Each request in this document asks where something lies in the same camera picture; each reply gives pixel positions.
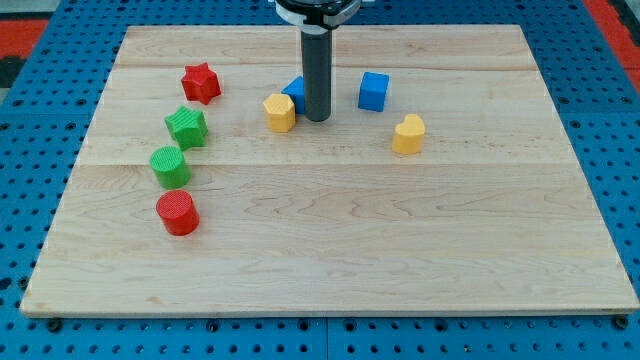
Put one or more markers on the robot arm flange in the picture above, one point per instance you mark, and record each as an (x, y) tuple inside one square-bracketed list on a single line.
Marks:
[(316, 17)]

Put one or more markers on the yellow heart block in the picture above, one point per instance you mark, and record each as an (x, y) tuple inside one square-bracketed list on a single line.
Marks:
[(409, 135)]

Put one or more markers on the yellow hexagon block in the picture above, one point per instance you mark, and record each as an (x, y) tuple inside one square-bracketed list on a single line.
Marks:
[(280, 113)]

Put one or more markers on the blue triangle block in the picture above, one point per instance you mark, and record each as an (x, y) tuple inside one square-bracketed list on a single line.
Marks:
[(295, 90)]

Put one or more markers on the blue cube block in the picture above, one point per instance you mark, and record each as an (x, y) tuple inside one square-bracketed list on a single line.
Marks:
[(373, 91)]

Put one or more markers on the wooden board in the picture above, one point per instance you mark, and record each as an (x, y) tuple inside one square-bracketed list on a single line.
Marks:
[(492, 217)]

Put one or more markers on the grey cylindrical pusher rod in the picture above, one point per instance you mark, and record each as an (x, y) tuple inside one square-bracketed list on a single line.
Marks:
[(316, 51)]

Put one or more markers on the green star block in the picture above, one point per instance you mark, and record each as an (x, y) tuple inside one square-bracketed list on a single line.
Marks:
[(187, 127)]

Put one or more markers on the red cylinder block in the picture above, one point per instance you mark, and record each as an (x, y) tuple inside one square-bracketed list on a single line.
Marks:
[(178, 213)]

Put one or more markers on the red star block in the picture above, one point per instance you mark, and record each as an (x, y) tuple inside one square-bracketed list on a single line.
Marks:
[(200, 83)]

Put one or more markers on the green cylinder block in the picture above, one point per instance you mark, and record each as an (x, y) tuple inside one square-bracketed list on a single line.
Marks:
[(170, 168)]

